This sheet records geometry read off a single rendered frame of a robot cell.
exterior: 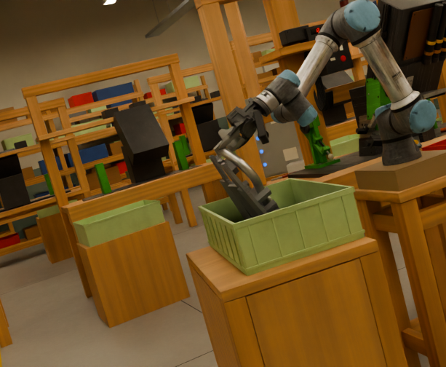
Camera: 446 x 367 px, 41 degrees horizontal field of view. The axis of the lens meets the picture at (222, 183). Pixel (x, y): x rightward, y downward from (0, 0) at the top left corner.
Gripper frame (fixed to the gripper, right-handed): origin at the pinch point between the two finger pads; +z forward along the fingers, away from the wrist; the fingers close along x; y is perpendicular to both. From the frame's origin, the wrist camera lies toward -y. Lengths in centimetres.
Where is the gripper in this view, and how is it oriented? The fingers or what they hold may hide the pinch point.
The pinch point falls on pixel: (224, 150)
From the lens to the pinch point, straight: 197.8
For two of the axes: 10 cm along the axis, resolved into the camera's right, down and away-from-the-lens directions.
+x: -3.4, -4.9, -8.1
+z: -7.0, 7.0, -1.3
